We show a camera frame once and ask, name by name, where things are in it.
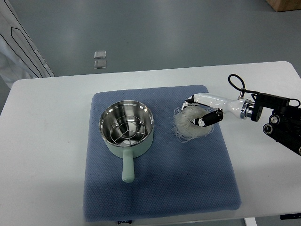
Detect person in white trousers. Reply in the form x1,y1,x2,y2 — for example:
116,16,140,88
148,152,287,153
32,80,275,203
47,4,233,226
0,0,54,88

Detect lower metal floor plate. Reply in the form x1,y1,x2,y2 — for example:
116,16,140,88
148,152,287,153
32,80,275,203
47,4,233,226
94,59,107,69

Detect cardboard box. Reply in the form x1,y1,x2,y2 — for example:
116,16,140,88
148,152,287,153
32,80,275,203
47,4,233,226
266,0,301,12

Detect metal floor plate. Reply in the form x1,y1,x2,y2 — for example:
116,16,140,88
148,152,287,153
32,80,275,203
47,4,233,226
94,59,107,69
94,50,106,59

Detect wire steamer rack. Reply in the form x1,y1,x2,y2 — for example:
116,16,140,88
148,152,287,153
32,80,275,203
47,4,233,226
110,117,145,146

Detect white vermicelli nest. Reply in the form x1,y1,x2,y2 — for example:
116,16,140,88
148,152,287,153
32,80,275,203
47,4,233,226
172,105,214,143

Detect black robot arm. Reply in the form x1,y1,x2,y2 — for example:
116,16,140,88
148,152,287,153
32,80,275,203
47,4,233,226
228,74,301,155

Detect blue quilted mat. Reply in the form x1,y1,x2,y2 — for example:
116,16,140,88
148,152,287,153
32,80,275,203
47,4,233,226
83,85,241,222

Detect white table leg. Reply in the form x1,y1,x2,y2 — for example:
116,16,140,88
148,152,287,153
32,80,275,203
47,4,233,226
244,218,257,226

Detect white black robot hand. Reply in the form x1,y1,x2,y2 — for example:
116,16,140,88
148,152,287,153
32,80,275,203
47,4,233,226
182,93,254,127

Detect mint green steel pot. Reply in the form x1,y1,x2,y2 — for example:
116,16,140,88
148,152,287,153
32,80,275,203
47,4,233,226
99,100,154,183

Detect upper metal floor plate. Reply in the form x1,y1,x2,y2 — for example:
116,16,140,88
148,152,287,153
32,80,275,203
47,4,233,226
94,50,106,59

